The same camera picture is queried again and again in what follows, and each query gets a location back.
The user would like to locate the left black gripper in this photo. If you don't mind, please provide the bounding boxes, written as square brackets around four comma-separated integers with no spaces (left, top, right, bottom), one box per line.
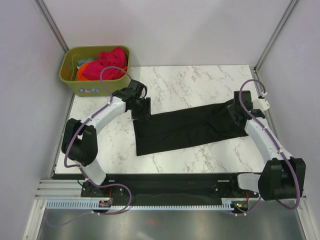
[129,97,152,122]

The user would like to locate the black t shirt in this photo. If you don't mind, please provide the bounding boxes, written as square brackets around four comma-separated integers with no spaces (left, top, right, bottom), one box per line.
[133,100,247,156]

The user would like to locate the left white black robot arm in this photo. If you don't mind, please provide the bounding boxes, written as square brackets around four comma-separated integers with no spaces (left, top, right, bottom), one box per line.
[61,79,151,197]

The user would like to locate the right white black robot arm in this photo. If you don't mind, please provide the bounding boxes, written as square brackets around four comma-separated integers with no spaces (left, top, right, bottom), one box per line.
[227,90,306,201]

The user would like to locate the red t shirt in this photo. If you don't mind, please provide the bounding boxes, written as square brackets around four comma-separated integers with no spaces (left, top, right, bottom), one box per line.
[90,46,128,81]

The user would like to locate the orange t shirt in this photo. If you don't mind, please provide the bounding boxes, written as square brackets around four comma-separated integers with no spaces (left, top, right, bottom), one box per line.
[76,61,96,81]

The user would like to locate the light blue t shirt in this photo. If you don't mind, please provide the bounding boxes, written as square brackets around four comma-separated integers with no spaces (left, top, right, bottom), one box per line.
[77,58,93,67]

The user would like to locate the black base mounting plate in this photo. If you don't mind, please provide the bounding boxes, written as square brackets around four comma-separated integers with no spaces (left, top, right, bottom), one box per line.
[81,173,257,207]

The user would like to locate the olive green plastic bin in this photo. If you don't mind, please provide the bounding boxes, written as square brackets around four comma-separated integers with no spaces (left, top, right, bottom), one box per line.
[59,45,131,97]

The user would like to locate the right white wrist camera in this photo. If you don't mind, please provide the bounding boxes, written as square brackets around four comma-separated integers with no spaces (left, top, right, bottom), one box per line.
[252,92,270,112]

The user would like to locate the white slotted cable duct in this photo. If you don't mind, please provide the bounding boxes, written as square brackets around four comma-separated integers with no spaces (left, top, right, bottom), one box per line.
[46,199,234,211]

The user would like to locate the right aluminium frame post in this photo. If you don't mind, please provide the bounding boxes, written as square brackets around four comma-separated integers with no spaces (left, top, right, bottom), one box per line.
[251,0,300,74]

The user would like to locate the aluminium frame post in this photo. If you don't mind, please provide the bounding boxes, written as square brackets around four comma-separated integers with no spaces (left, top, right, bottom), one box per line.
[34,0,69,53]
[251,0,300,74]

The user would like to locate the left aluminium frame post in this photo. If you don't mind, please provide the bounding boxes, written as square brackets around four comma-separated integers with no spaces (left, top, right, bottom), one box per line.
[34,0,69,53]

